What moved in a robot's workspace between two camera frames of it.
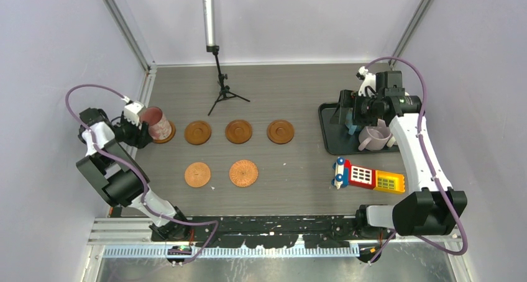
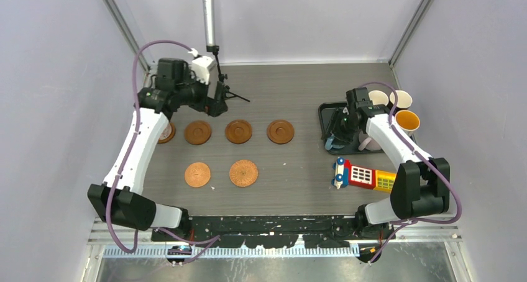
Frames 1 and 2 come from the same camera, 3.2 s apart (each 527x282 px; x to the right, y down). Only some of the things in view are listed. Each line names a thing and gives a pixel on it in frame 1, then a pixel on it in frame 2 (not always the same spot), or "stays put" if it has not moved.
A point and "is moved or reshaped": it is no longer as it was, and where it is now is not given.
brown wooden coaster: (197, 133) stays put
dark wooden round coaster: (238, 131) stays put
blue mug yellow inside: (352, 128) is moved or reshaped
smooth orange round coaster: (197, 174) stays put
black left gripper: (140, 138) to (217, 105)
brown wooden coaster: (280, 131) stays put
